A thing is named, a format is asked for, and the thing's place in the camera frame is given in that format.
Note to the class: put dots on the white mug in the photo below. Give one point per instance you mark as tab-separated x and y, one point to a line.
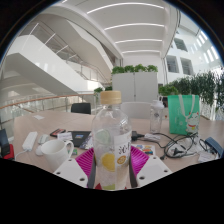
55	153

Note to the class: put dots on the small white round device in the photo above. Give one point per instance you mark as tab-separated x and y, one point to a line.
43	138

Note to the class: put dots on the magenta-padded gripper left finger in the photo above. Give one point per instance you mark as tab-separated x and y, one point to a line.
71	171

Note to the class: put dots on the clear drink bottle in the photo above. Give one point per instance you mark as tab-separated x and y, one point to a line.
111	133

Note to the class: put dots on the black notebook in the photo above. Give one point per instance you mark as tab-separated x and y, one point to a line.
80	138

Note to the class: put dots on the black office chair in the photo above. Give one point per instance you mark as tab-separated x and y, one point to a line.
81	108

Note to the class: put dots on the black and red phone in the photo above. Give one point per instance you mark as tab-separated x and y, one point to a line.
58	132

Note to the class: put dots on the white planter cabinet with plants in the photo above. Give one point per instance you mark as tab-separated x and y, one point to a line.
135	85

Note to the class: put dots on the colourful sticker sheet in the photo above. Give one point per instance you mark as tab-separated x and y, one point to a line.
145	149

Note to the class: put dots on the green tote bag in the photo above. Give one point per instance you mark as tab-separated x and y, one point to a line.
183	115

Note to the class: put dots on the row of green trees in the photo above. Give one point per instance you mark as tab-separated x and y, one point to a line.
200	86

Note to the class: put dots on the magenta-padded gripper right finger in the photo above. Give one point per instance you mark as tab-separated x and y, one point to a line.
153	170

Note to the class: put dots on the clear plastic packet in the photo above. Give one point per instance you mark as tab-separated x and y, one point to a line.
206	156

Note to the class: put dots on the ceiling light strips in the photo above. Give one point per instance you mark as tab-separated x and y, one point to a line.
133	25

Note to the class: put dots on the white computer mouse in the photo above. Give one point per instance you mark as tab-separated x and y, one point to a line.
39	150

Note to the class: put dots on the white printed booklet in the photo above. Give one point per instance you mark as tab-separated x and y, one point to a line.
65	136

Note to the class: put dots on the clear shaker bottle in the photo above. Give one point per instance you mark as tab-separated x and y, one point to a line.
156	115

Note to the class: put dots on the white power strip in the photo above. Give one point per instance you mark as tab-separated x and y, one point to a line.
30	140

